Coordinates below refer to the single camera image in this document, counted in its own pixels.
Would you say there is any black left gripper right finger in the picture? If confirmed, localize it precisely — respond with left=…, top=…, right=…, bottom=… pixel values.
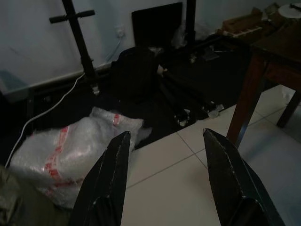
left=202, top=128, right=286, bottom=226

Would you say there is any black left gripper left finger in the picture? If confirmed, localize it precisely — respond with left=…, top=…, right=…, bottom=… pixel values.
left=69, top=130, right=131, bottom=226

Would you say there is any bubble wrap bundle red tape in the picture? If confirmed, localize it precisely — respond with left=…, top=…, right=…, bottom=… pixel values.
left=9, top=106, right=145, bottom=209

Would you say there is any black floor mat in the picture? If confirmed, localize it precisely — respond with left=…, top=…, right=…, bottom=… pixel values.
left=30, top=35, right=250, bottom=149

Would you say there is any olive green cloth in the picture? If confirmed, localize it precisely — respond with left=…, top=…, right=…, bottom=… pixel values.
left=0, top=164, right=71, bottom=226

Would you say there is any black bag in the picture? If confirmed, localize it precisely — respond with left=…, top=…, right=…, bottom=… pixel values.
left=110, top=46, right=163, bottom=104

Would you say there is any dark wooden table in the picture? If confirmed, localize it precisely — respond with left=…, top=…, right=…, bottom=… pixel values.
left=226, top=22, right=301, bottom=149

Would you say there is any open cardboard box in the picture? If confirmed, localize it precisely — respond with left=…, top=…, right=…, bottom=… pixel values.
left=217, top=7, right=266, bottom=38

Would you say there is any black stand with crossbar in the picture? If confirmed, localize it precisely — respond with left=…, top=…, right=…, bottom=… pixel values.
left=48, top=0, right=102, bottom=95

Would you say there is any black upright pole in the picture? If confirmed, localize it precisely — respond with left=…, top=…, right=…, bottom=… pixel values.
left=185, top=0, right=196, bottom=45

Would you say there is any black flat panel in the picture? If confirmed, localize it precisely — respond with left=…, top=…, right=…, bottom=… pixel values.
left=131, top=2, right=184, bottom=48

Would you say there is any white round plate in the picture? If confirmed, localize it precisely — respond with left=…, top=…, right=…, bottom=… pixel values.
left=278, top=2, right=301, bottom=18

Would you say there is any white power cable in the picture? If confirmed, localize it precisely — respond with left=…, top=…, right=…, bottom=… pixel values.
left=4, top=32, right=125, bottom=168

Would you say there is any white wall socket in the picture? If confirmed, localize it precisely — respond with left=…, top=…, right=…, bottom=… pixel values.
left=114, top=24, right=127, bottom=37

